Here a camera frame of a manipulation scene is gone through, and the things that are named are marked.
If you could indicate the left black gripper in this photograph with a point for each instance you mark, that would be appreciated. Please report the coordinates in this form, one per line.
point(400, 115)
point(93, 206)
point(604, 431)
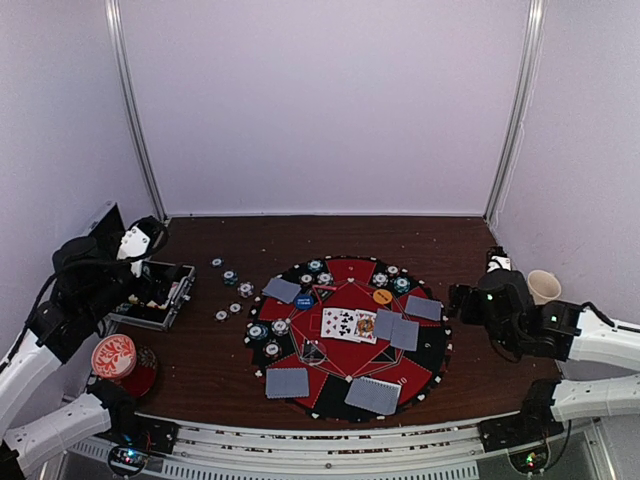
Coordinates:
point(146, 291)

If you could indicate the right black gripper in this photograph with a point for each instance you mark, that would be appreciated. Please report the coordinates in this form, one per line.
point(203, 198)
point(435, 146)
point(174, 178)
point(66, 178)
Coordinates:
point(457, 295)

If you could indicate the green chips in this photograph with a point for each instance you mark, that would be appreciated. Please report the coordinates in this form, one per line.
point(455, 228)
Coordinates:
point(257, 332)
point(315, 265)
point(401, 285)

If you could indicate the face down community card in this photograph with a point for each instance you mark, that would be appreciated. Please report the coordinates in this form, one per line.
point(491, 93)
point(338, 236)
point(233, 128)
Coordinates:
point(404, 335)
point(384, 323)

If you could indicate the red black chip stack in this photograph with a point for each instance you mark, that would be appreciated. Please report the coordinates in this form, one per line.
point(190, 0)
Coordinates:
point(221, 316)

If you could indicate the green white chip stack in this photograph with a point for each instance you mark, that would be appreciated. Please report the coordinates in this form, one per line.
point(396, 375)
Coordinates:
point(229, 277)

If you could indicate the red black chips seat seven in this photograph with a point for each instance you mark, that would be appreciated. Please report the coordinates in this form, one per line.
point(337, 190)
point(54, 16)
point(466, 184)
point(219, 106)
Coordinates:
point(392, 270)

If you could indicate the orange big blind button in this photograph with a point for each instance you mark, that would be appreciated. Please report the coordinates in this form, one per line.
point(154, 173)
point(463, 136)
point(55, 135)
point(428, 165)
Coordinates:
point(382, 296)

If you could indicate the single red black chip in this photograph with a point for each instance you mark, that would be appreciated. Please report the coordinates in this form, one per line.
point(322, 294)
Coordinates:
point(235, 308)

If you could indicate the white chips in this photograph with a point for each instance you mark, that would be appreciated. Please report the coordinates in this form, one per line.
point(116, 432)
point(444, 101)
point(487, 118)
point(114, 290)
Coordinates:
point(280, 328)
point(380, 279)
point(324, 278)

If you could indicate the white grey chip stack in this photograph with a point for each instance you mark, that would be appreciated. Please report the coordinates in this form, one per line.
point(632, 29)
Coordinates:
point(245, 289)

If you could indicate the jack of hearts card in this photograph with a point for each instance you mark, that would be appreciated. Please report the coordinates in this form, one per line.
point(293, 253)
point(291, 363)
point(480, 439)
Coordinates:
point(365, 325)

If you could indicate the blue playing card deck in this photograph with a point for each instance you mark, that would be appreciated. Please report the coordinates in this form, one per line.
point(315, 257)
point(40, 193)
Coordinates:
point(377, 396)

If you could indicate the red black chips seat three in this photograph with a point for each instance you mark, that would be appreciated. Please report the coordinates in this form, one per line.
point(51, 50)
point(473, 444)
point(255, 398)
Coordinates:
point(272, 349)

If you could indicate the triangular all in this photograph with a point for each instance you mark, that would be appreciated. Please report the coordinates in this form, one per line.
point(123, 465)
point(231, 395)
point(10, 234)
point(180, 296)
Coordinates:
point(323, 292)

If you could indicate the blue small blind button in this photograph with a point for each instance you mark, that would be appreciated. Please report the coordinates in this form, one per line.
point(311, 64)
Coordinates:
point(304, 302)

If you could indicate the red black chips seat five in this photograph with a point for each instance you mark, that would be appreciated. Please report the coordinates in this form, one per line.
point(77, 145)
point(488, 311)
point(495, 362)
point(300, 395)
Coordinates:
point(306, 279)

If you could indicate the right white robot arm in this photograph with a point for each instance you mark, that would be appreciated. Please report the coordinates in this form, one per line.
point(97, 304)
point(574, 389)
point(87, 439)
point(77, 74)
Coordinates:
point(502, 304)

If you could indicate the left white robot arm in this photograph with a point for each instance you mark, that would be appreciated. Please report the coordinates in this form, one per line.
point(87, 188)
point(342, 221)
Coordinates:
point(89, 281)

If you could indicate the aluminium poker case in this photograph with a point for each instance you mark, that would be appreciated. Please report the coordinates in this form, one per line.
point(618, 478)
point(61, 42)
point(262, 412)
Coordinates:
point(107, 228)

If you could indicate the patterned paper cup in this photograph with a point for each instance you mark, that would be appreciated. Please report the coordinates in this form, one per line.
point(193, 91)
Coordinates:
point(543, 286)

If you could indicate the red floral round tin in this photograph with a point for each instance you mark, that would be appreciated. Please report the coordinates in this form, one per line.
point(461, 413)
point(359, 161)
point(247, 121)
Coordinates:
point(114, 357)

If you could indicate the dark red round lid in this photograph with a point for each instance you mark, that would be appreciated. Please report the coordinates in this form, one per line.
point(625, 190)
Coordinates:
point(142, 377)

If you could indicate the round red black poker mat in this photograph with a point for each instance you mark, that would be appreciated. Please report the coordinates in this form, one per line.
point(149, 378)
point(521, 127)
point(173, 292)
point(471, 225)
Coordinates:
point(418, 372)

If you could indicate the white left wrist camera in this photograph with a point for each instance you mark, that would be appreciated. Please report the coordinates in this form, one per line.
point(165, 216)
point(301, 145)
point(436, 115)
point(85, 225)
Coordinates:
point(143, 238)

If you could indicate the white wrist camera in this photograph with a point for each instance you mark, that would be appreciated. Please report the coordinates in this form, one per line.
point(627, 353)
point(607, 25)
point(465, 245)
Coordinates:
point(497, 259)
point(143, 238)

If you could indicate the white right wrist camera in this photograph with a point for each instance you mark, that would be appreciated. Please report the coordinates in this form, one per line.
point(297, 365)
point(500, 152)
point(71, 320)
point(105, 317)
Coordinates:
point(497, 259)

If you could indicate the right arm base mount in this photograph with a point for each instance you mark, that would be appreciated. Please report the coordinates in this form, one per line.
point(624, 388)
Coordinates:
point(514, 431)

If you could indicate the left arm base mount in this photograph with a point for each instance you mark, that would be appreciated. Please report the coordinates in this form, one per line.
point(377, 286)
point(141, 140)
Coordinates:
point(129, 428)

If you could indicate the front aluminium rail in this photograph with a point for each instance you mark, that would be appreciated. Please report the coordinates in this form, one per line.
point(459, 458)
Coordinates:
point(452, 450)

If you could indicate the left aluminium frame post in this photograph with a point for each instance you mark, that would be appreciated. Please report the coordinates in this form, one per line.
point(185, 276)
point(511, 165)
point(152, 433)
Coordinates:
point(118, 42)

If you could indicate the aluminium frame post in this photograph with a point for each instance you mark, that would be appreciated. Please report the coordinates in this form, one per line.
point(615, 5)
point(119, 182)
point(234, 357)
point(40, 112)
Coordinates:
point(530, 54)
point(118, 42)

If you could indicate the right aluminium frame post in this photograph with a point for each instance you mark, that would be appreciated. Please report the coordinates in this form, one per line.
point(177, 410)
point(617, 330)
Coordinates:
point(530, 54)

